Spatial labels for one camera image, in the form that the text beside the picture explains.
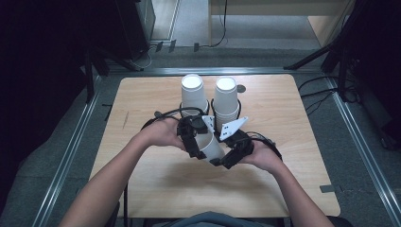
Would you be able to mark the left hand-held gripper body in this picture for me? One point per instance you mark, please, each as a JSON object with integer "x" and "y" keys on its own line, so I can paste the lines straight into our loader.
{"x": 190, "y": 127}

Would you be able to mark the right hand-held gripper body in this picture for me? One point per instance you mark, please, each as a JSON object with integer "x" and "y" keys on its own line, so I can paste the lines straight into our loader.
{"x": 241, "y": 145}

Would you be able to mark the single white paper cup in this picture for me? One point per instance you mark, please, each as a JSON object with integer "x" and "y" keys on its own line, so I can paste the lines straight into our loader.
{"x": 211, "y": 148}

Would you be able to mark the stack of white paper cups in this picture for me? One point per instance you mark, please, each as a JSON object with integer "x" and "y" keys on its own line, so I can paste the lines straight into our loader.
{"x": 192, "y": 94}
{"x": 225, "y": 101}

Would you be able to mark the person's right hand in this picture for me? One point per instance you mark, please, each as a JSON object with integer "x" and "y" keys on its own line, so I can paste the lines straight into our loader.
{"x": 265, "y": 157}

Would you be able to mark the person's left hand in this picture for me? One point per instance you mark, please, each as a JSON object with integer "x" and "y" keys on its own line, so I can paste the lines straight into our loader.
{"x": 162, "y": 134}

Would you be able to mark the grey round table grommet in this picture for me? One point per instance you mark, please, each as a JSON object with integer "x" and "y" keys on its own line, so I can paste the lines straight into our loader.
{"x": 241, "y": 88}

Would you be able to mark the person's grey shirt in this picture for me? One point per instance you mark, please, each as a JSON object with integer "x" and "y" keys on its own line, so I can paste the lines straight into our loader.
{"x": 214, "y": 220}

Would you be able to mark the black metal stand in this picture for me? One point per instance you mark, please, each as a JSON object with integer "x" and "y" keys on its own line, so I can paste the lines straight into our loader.
{"x": 90, "y": 75}

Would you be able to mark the dark computer tower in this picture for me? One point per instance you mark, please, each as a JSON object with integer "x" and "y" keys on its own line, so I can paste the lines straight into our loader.
{"x": 135, "y": 28}

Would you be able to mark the black tripod stand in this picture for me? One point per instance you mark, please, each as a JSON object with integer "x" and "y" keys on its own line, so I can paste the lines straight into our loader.
{"x": 315, "y": 56}

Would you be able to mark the light wooden desk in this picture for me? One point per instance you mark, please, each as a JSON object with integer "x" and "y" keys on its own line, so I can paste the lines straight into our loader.
{"x": 277, "y": 9}

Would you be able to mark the black curtain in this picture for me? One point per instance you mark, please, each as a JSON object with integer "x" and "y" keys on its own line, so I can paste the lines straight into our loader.
{"x": 38, "y": 78}
{"x": 381, "y": 63}

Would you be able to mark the metal floor rail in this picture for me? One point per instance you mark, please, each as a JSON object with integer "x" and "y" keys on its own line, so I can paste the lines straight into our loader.
{"x": 64, "y": 157}
{"x": 362, "y": 142}
{"x": 205, "y": 71}

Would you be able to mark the dark floor bracket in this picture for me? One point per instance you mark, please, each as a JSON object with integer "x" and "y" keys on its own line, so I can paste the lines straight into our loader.
{"x": 159, "y": 46}
{"x": 196, "y": 47}
{"x": 172, "y": 45}

